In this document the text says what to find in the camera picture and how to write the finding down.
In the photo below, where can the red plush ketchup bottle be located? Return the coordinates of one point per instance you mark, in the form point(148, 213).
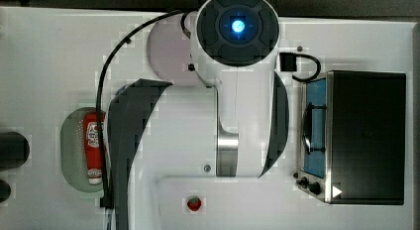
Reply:
point(94, 161)

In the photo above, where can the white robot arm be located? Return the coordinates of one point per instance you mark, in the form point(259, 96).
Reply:
point(234, 123)

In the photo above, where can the small red strawberry toy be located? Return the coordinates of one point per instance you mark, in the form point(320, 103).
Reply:
point(194, 203)

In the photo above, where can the grey round plate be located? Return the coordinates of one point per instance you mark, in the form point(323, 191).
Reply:
point(169, 52)

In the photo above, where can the green oval strainer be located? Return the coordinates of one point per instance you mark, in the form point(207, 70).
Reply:
point(72, 156)

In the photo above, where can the black toaster oven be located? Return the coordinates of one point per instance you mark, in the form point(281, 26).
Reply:
point(352, 138)

